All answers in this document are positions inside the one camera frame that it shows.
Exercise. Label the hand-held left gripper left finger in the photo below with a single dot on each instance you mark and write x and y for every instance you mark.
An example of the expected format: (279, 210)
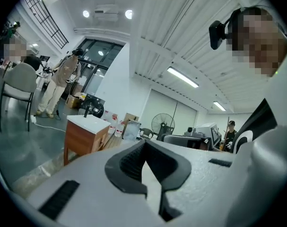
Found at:
(91, 185)

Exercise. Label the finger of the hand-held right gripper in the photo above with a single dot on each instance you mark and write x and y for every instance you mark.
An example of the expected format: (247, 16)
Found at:
(183, 141)

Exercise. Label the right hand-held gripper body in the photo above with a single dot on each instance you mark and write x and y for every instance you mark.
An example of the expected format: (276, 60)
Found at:
(209, 136)

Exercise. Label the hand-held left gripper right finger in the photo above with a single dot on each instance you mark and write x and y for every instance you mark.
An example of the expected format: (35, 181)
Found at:
(204, 181)

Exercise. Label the cardboard box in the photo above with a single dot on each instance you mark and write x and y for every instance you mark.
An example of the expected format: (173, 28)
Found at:
(73, 102)

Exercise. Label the long tube light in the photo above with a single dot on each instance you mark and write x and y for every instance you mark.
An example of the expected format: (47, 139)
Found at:
(182, 76)
(219, 106)

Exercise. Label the dark plastic chair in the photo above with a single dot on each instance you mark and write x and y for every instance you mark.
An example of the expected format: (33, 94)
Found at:
(146, 133)

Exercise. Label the wooden slatted pallet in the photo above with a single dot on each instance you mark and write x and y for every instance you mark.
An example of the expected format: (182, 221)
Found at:
(113, 143)

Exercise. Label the wooden vanity white basin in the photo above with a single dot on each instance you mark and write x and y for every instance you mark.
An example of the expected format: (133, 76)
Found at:
(81, 138)

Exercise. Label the pale blue painted canvas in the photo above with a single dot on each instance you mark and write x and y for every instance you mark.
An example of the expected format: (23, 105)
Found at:
(131, 130)

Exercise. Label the person's black shirt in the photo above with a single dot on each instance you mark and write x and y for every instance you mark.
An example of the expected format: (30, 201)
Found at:
(261, 119)

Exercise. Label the group of clear water jugs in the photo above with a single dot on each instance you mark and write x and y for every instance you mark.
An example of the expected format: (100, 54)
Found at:
(119, 129)

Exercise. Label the short black angled faucet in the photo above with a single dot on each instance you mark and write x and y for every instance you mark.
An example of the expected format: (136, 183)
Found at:
(86, 112)

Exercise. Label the black appliance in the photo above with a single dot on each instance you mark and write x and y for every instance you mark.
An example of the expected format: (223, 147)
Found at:
(96, 107)

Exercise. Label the white power strip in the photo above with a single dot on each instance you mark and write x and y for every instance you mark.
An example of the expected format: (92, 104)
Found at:
(33, 119)

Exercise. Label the person's head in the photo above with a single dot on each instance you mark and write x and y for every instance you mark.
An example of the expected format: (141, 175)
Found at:
(259, 44)

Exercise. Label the dark glass door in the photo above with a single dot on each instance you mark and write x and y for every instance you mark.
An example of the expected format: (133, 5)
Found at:
(105, 53)

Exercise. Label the grey armchair black legs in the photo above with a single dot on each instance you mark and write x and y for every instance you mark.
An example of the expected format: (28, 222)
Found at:
(20, 77)

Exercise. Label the round recessed light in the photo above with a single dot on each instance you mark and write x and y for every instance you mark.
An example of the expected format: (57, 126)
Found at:
(86, 13)
(128, 13)

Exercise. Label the white cassette air conditioner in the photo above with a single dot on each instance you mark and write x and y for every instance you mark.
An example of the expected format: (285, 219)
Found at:
(105, 15)

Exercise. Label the black pedestal fan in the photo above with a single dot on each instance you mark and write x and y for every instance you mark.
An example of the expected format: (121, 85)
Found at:
(163, 124)

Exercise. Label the black head-worn camera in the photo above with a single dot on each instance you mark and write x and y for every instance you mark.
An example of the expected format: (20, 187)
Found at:
(216, 37)

